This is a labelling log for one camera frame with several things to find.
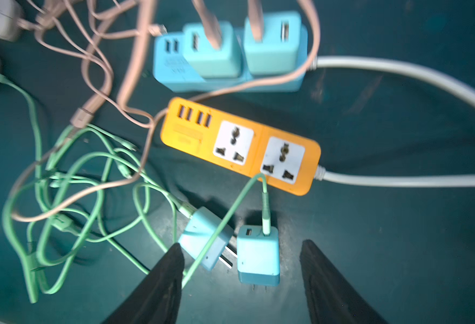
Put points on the teal charger on teal strip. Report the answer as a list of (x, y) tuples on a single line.
[(208, 62)]

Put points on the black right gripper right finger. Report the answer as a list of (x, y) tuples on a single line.
[(330, 297)]

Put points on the teal charger with green cable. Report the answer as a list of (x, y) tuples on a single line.
[(197, 234)]

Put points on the orange power strip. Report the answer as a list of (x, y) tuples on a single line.
[(288, 161)]

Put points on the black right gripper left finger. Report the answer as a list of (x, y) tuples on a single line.
[(157, 298)]

